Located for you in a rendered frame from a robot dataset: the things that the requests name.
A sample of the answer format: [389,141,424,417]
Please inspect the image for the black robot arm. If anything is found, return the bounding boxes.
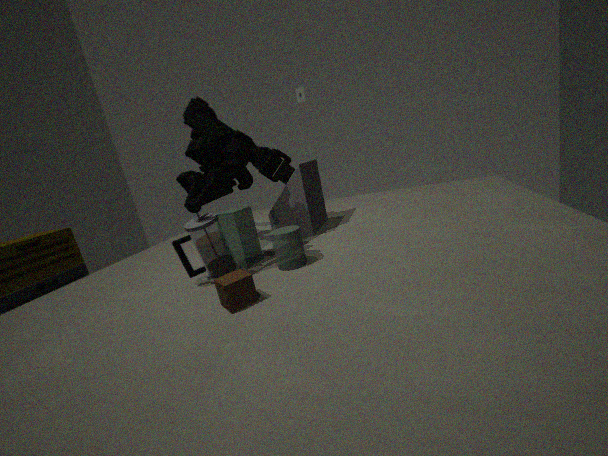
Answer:
[183,97,295,184]

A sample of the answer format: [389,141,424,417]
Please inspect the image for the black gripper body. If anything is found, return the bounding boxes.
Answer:
[176,150,253,193]

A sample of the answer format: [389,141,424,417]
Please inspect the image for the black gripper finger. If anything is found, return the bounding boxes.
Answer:
[184,175,204,207]
[194,169,233,207]

